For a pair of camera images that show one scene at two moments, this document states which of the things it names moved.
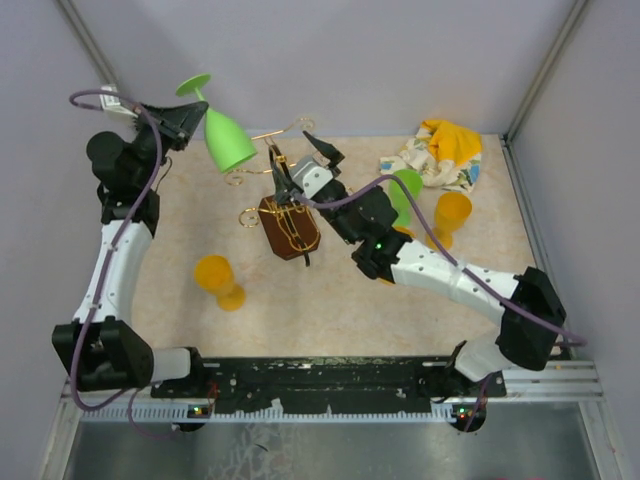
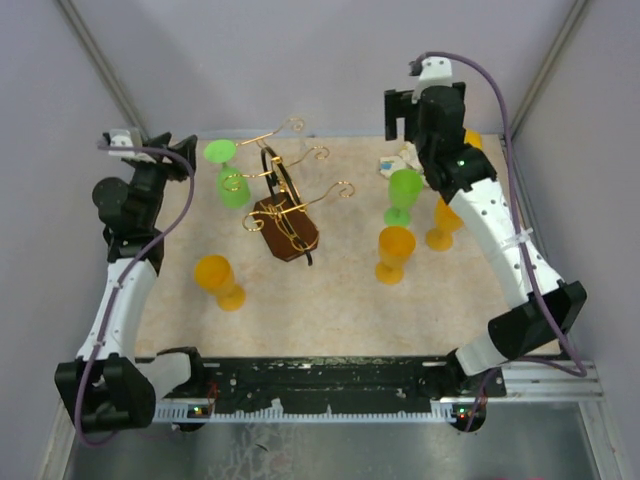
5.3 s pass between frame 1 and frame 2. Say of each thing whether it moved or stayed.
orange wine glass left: stayed
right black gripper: moved
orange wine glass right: stayed
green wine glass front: moved
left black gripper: moved
